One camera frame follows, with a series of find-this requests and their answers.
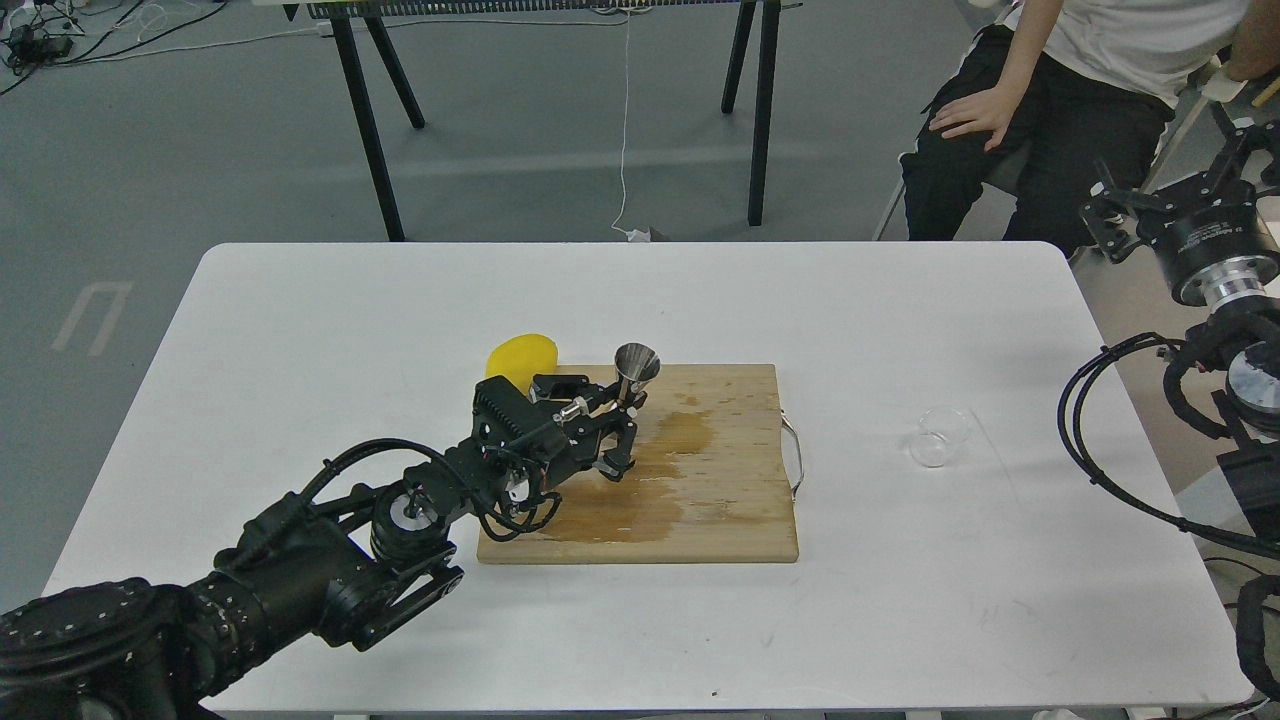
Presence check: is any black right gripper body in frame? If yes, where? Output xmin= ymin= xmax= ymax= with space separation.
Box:
xmin=1151 ymin=184 xmax=1277 ymax=307

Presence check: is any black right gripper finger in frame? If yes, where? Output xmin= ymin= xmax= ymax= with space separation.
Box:
xmin=1080 ymin=158 xmax=1190 ymax=265
xmin=1198 ymin=102 xmax=1279 ymax=199

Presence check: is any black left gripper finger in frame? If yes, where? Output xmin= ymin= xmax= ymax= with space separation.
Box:
xmin=527 ymin=374 xmax=626 ymax=421
xmin=575 ymin=407 xmax=639 ymax=483

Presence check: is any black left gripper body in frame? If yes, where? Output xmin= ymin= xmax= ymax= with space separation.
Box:
xmin=472 ymin=378 xmax=580 ymax=501

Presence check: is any steel double jigger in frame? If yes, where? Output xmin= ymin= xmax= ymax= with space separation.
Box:
xmin=614 ymin=342 xmax=660 ymax=406

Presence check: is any clear glass measuring cup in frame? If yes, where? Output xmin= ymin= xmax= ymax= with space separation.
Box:
xmin=908 ymin=406 xmax=975 ymax=469

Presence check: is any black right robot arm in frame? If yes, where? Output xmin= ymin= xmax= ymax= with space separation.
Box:
xmin=1056 ymin=108 xmax=1279 ymax=560

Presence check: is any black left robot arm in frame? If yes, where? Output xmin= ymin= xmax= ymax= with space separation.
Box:
xmin=3 ymin=375 xmax=646 ymax=719

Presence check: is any yellow lemon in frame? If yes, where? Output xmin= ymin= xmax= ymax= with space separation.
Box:
xmin=483 ymin=333 xmax=559 ymax=395

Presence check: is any wooden cutting board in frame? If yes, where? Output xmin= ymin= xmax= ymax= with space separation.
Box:
xmin=476 ymin=364 xmax=799 ymax=565

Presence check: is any seated person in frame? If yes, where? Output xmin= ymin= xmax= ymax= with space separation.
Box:
xmin=900 ymin=1 xmax=1277 ymax=256

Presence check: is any black legged background table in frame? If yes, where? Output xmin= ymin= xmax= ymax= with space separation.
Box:
xmin=252 ymin=0 xmax=803 ymax=243

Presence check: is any white hanging cable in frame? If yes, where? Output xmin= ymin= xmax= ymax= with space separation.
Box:
xmin=609 ymin=12 xmax=652 ymax=243

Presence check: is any floor cables and adapter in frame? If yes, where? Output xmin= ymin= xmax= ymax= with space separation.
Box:
xmin=0 ymin=0 xmax=332 ymax=96

